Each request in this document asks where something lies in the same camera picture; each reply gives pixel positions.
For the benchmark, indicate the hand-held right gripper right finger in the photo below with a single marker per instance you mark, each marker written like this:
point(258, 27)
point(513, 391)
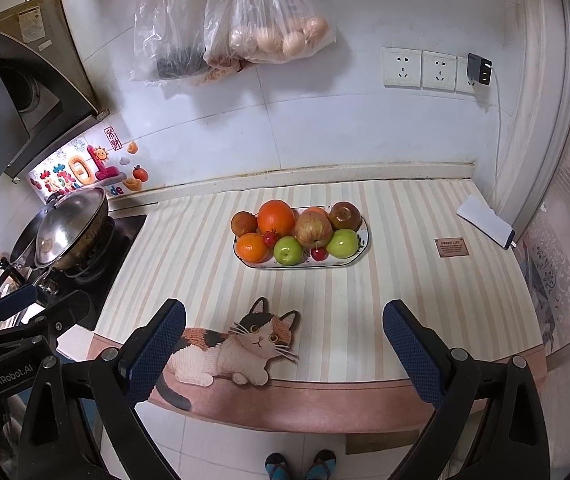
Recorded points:
point(412, 347)

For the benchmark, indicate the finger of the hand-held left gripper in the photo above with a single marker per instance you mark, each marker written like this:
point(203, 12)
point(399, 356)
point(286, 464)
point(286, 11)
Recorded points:
point(15, 301)
point(65, 310)

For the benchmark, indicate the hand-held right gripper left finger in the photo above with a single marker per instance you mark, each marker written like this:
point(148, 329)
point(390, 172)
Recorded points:
point(152, 347)

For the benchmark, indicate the floral white plate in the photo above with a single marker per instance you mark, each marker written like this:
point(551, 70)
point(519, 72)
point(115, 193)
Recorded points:
point(364, 235)

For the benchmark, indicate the green apple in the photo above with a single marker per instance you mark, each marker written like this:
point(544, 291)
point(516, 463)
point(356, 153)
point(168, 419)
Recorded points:
point(289, 251)
point(342, 244)

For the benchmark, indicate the small orange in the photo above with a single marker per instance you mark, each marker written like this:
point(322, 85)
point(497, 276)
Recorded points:
point(252, 250)

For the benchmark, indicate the dark red apple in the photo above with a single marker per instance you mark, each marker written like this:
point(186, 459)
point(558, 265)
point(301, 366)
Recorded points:
point(345, 215)

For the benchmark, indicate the red yellow apple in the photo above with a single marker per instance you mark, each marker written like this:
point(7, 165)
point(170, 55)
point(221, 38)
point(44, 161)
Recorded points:
point(313, 230)

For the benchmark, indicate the dark brownish orange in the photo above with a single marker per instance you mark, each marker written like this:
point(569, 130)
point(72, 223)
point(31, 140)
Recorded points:
point(243, 222)

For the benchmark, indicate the black wok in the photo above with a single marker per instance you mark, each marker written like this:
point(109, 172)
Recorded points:
point(25, 240)

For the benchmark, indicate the striped cat print mat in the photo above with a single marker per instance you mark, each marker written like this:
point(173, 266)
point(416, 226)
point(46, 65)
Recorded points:
point(345, 320)

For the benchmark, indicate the steel wok with lid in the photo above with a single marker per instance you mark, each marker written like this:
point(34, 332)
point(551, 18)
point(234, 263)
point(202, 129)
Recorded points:
point(70, 225)

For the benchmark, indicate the black gas stove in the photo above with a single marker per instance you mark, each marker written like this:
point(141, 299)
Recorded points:
point(125, 240)

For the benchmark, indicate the patterned frosted sliding door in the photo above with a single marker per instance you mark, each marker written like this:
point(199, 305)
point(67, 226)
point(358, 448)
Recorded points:
point(560, 270)

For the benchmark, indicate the smooth orange tangerine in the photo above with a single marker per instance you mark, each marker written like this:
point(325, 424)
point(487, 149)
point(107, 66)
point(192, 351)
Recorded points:
point(315, 210)

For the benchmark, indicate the person's left foot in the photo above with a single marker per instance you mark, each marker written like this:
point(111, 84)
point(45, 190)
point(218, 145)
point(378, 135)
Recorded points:
point(277, 466)

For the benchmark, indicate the large orange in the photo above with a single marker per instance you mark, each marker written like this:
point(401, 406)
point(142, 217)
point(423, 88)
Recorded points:
point(276, 217)

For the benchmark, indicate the black plug charger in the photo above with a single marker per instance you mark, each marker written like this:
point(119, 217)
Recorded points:
point(480, 67)

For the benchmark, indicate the clear bag with dark contents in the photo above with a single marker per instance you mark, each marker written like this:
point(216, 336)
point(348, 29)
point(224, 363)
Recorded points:
point(165, 20)

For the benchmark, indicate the pile of brown eggs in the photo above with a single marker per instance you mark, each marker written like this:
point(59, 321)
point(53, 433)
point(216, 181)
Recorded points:
point(285, 37)

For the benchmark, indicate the clear plastic egg bag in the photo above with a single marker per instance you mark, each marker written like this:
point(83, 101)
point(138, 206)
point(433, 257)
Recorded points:
point(265, 10)

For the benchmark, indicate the colourful wall stickers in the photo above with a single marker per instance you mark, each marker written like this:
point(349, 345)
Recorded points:
point(80, 170)

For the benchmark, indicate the white wall socket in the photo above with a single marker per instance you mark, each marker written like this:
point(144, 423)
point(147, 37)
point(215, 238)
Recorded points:
point(439, 71)
point(402, 67)
point(462, 82)

